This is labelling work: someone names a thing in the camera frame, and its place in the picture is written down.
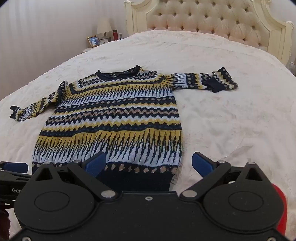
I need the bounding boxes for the cream tufted headboard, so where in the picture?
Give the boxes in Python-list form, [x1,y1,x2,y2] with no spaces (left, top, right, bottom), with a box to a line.
[125,0,294,65]

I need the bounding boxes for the patterned navy yellow knit sweater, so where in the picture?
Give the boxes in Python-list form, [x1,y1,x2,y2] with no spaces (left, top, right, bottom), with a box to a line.
[11,66,238,192]

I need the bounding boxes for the white table lamp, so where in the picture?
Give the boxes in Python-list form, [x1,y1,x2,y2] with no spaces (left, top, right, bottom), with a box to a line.
[97,17,112,39]

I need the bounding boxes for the red sleeve forearm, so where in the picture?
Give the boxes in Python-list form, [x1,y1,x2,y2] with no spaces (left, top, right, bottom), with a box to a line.
[270,183,288,236]

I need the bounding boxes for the gold framed photo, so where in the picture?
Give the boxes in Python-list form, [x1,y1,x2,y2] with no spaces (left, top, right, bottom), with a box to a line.
[87,35,100,48]

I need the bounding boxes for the red bottle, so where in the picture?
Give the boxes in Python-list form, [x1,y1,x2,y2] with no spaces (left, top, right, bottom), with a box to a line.
[113,30,118,41]

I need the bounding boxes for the cream bedspread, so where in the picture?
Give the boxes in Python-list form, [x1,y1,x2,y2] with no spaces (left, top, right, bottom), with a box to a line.
[1,31,295,239]

